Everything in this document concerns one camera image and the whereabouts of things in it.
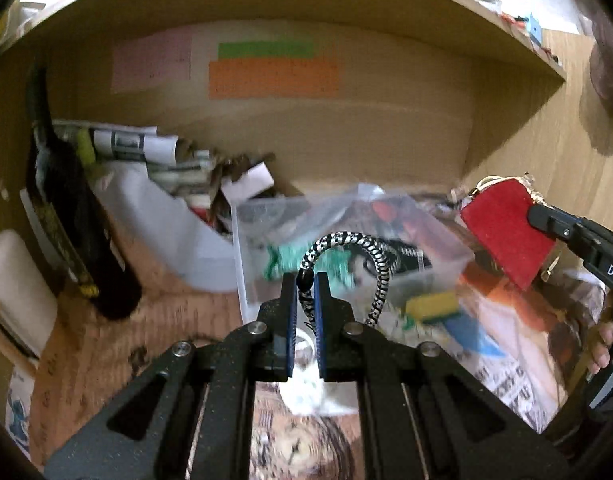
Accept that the red felt pouch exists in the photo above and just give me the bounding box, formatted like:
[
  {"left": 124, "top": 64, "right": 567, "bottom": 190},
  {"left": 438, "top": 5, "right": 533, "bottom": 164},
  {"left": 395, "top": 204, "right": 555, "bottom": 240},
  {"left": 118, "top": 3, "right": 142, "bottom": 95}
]
[{"left": 458, "top": 178, "right": 559, "bottom": 293}]

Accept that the yellow green sponge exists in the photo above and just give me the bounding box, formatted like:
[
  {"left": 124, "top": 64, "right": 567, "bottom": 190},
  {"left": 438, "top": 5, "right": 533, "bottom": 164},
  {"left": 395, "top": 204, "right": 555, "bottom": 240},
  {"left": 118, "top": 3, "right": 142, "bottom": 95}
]
[{"left": 405, "top": 290, "right": 459, "bottom": 323}]

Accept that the black cloth with chain print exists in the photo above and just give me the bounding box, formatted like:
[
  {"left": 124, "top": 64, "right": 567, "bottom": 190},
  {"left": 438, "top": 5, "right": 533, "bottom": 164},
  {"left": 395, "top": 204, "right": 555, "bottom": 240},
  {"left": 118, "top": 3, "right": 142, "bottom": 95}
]
[{"left": 349, "top": 237, "right": 431, "bottom": 278}]

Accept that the black white braided scrunchie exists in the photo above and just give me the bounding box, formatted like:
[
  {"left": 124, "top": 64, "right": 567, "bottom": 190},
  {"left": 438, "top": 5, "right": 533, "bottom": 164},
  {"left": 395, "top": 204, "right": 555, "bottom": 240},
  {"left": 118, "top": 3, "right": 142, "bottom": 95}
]
[{"left": 296, "top": 231, "right": 390, "bottom": 332}]

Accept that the green knitted cloth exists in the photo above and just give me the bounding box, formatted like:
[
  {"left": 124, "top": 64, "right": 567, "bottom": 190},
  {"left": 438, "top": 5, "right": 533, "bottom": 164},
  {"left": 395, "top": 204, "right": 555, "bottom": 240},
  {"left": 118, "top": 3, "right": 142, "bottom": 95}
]
[{"left": 263, "top": 244, "right": 358, "bottom": 288}]

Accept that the clear plastic storage bin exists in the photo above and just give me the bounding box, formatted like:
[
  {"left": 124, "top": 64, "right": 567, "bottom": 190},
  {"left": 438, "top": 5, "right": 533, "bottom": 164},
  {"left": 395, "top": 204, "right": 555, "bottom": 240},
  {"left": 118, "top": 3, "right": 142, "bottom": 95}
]
[{"left": 229, "top": 183, "right": 476, "bottom": 326}]

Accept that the white drawstring pouch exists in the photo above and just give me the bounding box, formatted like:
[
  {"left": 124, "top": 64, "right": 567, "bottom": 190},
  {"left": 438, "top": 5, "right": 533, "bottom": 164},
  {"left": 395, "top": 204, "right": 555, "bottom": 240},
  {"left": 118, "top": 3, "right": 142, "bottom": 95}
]
[{"left": 278, "top": 328, "right": 359, "bottom": 416}]

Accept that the person right hand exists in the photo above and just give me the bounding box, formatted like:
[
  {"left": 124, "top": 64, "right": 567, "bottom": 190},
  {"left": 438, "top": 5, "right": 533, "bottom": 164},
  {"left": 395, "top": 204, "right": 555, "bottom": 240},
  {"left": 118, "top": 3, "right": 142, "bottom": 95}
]
[{"left": 589, "top": 323, "right": 613, "bottom": 375}]

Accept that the white paper sheet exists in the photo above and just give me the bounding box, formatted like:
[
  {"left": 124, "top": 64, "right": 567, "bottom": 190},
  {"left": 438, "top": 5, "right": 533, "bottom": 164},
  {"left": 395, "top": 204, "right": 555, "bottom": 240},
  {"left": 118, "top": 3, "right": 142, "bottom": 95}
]
[{"left": 90, "top": 160, "right": 237, "bottom": 292}]

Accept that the cream mug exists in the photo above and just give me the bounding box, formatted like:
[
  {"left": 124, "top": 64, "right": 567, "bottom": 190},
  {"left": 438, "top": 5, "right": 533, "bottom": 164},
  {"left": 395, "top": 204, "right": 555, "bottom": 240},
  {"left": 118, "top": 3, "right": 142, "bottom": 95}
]
[{"left": 0, "top": 230, "right": 57, "bottom": 377}]

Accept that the blue pencil sharpener box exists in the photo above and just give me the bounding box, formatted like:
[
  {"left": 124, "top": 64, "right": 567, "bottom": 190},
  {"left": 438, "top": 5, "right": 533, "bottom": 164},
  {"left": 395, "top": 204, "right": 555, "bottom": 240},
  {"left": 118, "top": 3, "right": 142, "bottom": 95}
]
[{"left": 525, "top": 14, "right": 542, "bottom": 46}]

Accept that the stack of newspapers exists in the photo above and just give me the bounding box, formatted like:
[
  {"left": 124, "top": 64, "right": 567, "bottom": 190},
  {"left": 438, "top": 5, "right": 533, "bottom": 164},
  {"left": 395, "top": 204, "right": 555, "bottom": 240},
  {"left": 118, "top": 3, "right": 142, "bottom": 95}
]
[{"left": 52, "top": 119, "right": 224, "bottom": 210}]

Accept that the small white cardboard box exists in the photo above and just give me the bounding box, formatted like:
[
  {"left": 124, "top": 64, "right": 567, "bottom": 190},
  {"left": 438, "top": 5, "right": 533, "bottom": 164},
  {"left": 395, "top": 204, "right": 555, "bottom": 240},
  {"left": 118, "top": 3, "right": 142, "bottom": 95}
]
[{"left": 221, "top": 162, "right": 275, "bottom": 206}]

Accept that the dark glass bottle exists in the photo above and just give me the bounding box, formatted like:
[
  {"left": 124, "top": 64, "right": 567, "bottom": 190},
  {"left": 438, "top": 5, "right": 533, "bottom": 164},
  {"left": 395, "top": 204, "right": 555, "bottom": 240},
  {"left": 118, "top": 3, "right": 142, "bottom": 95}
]
[{"left": 26, "top": 65, "right": 142, "bottom": 321}]

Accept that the orange sticky note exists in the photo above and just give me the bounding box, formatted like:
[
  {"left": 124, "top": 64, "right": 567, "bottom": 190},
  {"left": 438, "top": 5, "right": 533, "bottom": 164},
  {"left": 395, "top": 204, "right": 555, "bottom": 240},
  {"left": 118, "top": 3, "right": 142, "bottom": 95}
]
[{"left": 208, "top": 58, "right": 340, "bottom": 100}]

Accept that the pink sticky note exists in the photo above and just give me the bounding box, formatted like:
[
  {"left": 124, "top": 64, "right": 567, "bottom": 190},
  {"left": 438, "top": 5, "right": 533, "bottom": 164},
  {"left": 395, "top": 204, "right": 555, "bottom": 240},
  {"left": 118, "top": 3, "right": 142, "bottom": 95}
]
[{"left": 111, "top": 27, "right": 192, "bottom": 93}]

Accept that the green sticky note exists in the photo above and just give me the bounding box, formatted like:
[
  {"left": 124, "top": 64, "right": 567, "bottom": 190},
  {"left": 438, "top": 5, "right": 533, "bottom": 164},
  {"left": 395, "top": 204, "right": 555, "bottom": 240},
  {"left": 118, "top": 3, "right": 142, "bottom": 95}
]
[{"left": 218, "top": 40, "right": 315, "bottom": 60}]

